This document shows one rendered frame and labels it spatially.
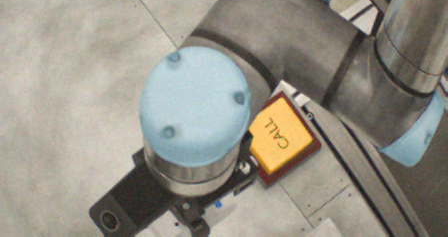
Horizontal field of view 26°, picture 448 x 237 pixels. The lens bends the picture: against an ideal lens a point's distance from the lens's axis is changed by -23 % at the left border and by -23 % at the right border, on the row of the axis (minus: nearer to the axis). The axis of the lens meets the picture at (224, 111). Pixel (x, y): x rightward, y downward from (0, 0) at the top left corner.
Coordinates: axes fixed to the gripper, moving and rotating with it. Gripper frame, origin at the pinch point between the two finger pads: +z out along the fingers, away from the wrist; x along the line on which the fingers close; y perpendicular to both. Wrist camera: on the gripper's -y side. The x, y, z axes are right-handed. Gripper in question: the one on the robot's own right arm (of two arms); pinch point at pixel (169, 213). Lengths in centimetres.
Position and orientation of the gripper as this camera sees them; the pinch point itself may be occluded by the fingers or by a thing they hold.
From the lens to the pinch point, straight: 117.6
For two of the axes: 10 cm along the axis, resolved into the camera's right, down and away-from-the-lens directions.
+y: 8.0, -5.6, 2.1
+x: -5.9, -7.8, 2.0
